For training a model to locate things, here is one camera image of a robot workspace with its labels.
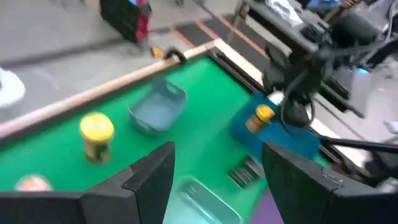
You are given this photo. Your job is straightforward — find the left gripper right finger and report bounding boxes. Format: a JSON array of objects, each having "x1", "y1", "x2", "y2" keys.
[{"x1": 262, "y1": 141, "x2": 398, "y2": 224}]

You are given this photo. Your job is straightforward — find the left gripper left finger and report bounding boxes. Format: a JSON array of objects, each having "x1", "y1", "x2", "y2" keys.
[{"x1": 0, "y1": 141, "x2": 176, "y2": 224}]

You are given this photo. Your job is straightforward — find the green tin black lid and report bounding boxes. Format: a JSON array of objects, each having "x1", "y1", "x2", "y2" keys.
[{"x1": 228, "y1": 155, "x2": 265, "y2": 190}]

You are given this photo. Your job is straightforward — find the yellow-lid spice jar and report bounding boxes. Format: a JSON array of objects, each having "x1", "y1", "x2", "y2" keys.
[
  {"x1": 79, "y1": 111, "x2": 116, "y2": 165},
  {"x1": 244, "y1": 103, "x2": 276, "y2": 134}
]

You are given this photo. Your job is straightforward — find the large blue plastic bin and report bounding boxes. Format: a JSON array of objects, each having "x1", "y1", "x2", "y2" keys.
[{"x1": 229, "y1": 91, "x2": 321, "y2": 161}]

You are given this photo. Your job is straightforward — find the purple cloth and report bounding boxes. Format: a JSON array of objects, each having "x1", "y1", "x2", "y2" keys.
[{"x1": 250, "y1": 189, "x2": 285, "y2": 224}]

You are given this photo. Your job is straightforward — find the black metal rod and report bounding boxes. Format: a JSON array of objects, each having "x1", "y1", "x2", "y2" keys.
[{"x1": 319, "y1": 136, "x2": 398, "y2": 154}]

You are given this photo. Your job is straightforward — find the small blue-green plastic basket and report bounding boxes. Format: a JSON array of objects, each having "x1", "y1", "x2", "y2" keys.
[
  {"x1": 163, "y1": 175, "x2": 245, "y2": 224},
  {"x1": 127, "y1": 77, "x2": 188, "y2": 138}
]

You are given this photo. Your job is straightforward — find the white plastic bag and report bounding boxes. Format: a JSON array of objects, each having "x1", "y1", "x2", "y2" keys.
[{"x1": 266, "y1": 0, "x2": 304, "y2": 27}]

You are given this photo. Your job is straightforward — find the light table rim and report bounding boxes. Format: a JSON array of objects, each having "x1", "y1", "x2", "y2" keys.
[{"x1": 0, "y1": 39, "x2": 371, "y2": 169}]

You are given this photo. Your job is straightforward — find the black yellow clamp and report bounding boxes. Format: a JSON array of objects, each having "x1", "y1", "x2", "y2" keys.
[{"x1": 150, "y1": 45, "x2": 187, "y2": 65}]

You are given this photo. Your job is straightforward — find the white rounded object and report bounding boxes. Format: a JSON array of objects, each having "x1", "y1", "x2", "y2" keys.
[{"x1": 0, "y1": 67, "x2": 26, "y2": 108}]

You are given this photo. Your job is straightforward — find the red and black toolbox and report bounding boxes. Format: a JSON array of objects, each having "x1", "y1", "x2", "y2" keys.
[{"x1": 99, "y1": 0, "x2": 153, "y2": 44}]

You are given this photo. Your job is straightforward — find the black mat frame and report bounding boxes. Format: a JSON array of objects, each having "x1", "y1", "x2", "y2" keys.
[{"x1": 0, "y1": 49, "x2": 358, "y2": 175}]

